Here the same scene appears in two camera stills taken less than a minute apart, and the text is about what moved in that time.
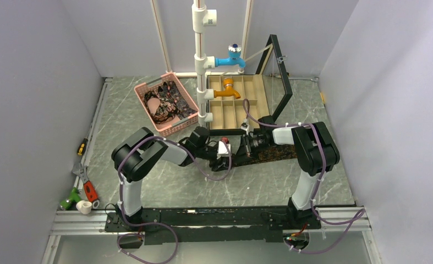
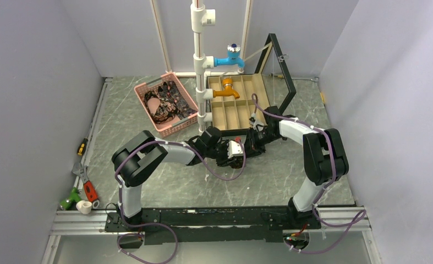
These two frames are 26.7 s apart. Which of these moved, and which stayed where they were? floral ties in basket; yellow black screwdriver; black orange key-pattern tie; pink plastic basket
Moved: black orange key-pattern tie
Stayed: floral ties in basket; pink plastic basket; yellow black screwdriver
